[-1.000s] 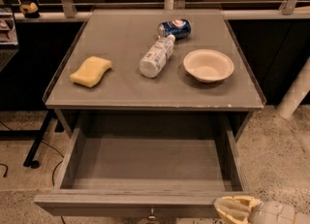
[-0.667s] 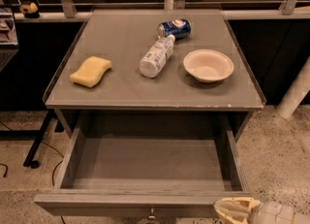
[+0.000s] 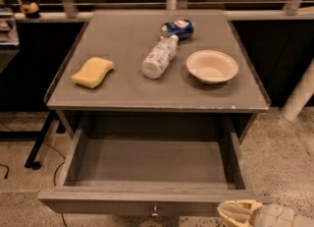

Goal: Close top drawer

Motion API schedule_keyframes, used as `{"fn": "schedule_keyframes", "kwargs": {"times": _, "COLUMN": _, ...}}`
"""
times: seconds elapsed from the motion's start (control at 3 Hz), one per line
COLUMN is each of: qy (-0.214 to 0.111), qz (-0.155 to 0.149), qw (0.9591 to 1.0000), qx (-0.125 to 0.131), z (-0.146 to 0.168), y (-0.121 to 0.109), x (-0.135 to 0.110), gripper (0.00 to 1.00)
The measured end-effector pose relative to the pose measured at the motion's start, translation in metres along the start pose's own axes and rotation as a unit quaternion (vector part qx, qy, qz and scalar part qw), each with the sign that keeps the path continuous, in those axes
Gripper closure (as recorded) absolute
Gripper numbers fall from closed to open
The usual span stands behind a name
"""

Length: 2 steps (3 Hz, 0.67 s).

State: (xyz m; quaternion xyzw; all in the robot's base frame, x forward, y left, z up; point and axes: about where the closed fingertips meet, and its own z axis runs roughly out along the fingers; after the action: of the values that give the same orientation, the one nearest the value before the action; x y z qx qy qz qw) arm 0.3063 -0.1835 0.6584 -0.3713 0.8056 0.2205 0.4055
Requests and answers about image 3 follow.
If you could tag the metal top drawer knob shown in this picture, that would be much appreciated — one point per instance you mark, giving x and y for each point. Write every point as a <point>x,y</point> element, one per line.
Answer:
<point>154,212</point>

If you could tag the clear plastic water bottle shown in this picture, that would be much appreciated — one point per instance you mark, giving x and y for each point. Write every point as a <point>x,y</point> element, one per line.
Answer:
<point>157,61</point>

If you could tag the blue soda can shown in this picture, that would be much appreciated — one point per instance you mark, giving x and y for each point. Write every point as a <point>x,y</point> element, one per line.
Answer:
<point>183,29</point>

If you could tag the grey drawer cabinet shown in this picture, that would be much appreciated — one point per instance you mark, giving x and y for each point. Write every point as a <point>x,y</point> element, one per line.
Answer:
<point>126,38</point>

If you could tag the grey top drawer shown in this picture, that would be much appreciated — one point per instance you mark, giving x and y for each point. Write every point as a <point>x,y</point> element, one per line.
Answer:
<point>128,176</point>

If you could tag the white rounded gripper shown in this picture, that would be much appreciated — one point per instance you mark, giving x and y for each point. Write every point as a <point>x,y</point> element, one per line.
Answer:
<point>274,216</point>

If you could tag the yellow black tape dispenser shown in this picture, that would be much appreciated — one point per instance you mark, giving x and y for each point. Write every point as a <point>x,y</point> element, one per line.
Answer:
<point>30,9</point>

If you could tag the yellow sponge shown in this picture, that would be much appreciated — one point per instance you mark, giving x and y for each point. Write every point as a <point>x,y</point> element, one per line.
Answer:
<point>93,72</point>

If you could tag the white paper bowl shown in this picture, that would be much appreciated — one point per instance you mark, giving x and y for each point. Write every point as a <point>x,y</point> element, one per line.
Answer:
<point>211,67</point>

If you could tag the laptop on left desk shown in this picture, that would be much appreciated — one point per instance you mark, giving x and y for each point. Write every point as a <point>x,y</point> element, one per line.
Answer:
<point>9,37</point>

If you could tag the black desk leg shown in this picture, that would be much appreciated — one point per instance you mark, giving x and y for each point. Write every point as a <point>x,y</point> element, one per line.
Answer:
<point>39,140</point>

